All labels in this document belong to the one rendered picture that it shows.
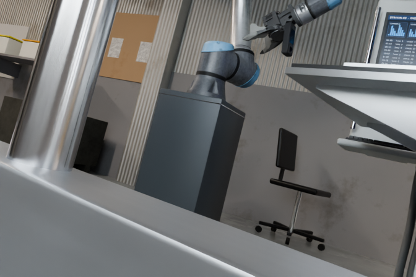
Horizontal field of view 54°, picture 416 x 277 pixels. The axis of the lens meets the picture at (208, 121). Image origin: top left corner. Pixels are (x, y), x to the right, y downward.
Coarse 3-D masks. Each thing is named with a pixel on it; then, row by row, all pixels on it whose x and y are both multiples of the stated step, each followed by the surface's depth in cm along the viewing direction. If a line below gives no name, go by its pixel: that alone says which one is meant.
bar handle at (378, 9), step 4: (376, 8) 193; (380, 8) 192; (376, 12) 192; (380, 12) 192; (376, 16) 192; (376, 20) 192; (376, 24) 191; (372, 28) 192; (376, 28) 192; (372, 32) 191; (372, 36) 191; (372, 40) 191; (368, 44) 191; (372, 44) 191; (368, 48) 191; (372, 48) 191; (368, 52) 190; (368, 56) 190; (368, 60) 190; (352, 124) 187; (356, 124) 188; (352, 128) 187
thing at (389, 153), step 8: (344, 144) 171; (352, 144) 170; (360, 144) 168; (368, 144) 167; (360, 152) 182; (368, 152) 174; (376, 152) 166; (384, 152) 163; (392, 152) 162; (400, 152) 161; (408, 152) 159; (392, 160) 185; (400, 160) 174; (408, 160) 167
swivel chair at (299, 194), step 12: (288, 132) 413; (288, 144) 414; (288, 156) 414; (288, 168) 415; (276, 180) 390; (300, 192) 397; (312, 192) 369; (324, 192) 387; (276, 228) 394; (288, 228) 394; (288, 240) 362; (312, 240) 415
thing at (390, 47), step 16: (384, 0) 198; (400, 0) 195; (384, 16) 196; (400, 16) 193; (384, 32) 194; (400, 32) 191; (384, 48) 193; (400, 48) 190; (400, 64) 188; (368, 128) 190
